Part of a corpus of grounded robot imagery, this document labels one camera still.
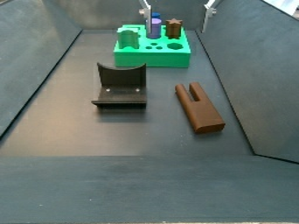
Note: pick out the brown square-circle forked object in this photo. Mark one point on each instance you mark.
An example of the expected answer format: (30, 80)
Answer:
(204, 115)

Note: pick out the black curved fixture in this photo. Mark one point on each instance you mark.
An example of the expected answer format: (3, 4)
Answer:
(122, 86)

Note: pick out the blue cylinder block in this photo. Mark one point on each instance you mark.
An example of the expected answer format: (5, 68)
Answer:
(157, 15)

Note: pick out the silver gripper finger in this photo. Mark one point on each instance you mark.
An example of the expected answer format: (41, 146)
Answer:
(147, 13)
(210, 11)

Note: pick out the green shape sorter base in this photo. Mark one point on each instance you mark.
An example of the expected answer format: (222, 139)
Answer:
(162, 52)

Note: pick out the brown star block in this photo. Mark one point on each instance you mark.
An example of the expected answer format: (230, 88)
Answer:
(174, 28)

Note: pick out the purple cylinder block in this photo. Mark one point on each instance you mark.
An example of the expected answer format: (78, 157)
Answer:
(154, 33)

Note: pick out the green arch block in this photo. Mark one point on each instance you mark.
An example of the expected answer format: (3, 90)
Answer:
(127, 37)

